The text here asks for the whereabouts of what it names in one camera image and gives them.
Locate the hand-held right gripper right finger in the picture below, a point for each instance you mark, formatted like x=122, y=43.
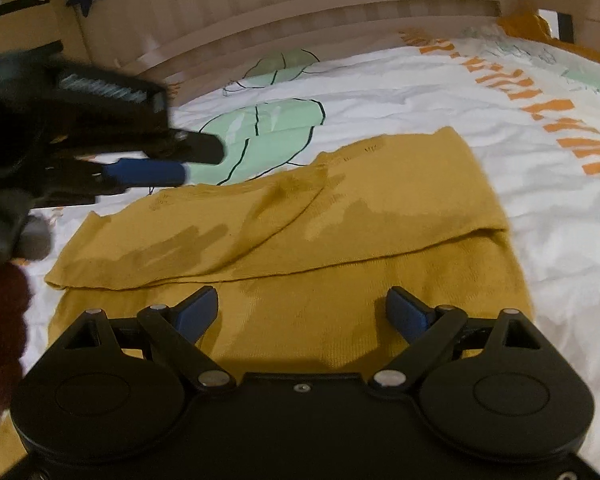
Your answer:
x=405, y=312

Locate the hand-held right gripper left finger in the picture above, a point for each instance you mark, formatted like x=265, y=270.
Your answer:
x=197, y=315

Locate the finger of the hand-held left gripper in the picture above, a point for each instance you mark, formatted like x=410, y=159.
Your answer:
x=205, y=149
x=145, y=172

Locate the mustard yellow knit sweater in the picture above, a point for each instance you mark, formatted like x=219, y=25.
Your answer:
x=330, y=210

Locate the person's left forearm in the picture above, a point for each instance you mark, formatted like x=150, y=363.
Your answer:
x=0, y=320

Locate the person's left hand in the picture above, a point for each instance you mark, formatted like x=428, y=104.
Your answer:
x=32, y=240

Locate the white printed duvet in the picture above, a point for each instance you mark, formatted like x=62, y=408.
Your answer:
x=480, y=125

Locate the yellow fitted sheet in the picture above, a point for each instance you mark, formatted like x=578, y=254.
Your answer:
x=522, y=25

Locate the wooden bed frame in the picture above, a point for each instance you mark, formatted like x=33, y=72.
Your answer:
x=280, y=0

